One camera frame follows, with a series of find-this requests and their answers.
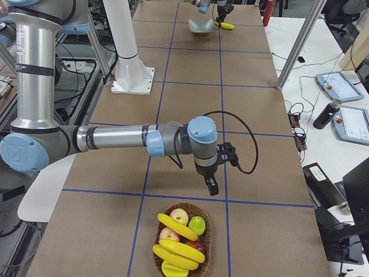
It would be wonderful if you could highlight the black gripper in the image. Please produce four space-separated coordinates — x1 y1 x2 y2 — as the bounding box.
216 0 233 27
195 163 219 196

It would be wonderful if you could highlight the yellow banana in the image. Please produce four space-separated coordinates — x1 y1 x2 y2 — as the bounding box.
159 239 205 263
152 244 199 270
157 213 198 241
161 261 189 277
219 22 235 30

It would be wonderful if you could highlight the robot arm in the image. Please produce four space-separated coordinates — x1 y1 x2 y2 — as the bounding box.
187 0 235 30
1 1 220 196

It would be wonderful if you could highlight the blue square ceramic plate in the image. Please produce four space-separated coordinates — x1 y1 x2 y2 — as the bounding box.
189 19 216 35

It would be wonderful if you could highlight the woven wicker fruit basket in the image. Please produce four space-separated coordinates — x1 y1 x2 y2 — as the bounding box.
153 203 212 276

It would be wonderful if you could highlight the green pear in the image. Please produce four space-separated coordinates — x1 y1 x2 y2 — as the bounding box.
188 216 206 235

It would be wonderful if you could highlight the pale red apple upper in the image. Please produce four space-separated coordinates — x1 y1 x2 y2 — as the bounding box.
170 208 189 226

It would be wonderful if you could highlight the pale red apple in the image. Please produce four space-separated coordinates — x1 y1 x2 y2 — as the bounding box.
170 208 189 226
159 227 180 242

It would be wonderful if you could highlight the red fire extinguisher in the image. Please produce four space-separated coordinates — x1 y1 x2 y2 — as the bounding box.
262 0 276 27

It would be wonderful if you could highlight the dark red apple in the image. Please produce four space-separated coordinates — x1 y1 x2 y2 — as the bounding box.
185 241 207 255

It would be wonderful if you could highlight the pale red apple lower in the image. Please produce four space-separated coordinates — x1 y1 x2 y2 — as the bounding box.
159 227 180 242

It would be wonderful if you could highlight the small circuit board lower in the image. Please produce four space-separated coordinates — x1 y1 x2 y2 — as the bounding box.
294 134 307 152

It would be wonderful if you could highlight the small circuit board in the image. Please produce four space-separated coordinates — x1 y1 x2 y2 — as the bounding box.
288 114 300 128
294 134 307 152

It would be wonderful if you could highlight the small circuit board upper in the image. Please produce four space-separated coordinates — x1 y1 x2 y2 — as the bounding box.
288 114 300 128

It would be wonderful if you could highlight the black box with label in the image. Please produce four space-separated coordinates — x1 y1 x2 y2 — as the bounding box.
303 163 351 215

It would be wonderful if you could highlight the black office chair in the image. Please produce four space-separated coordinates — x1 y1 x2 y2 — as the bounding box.
322 0 361 37

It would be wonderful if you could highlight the black water bottle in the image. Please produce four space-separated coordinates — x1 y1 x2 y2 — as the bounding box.
313 99 342 130

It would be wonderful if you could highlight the blue teach pendant far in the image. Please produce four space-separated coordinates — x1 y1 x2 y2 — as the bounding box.
315 72 364 102

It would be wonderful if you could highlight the blue teach pendant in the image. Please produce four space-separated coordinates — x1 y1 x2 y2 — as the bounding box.
315 72 364 102
333 106 368 145

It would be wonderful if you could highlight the black monitor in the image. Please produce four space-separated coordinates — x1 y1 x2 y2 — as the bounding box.
315 159 368 265

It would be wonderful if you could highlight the blue teach pendant near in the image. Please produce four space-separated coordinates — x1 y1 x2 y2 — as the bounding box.
333 106 368 145

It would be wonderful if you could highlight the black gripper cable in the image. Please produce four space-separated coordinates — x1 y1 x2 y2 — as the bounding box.
168 110 259 175

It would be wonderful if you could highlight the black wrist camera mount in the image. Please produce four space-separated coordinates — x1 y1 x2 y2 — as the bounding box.
215 142 240 168

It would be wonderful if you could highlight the aluminium frame post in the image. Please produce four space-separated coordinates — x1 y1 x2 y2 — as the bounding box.
276 0 326 91

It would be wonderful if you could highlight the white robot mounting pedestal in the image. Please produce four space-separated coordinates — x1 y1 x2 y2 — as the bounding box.
103 0 155 95

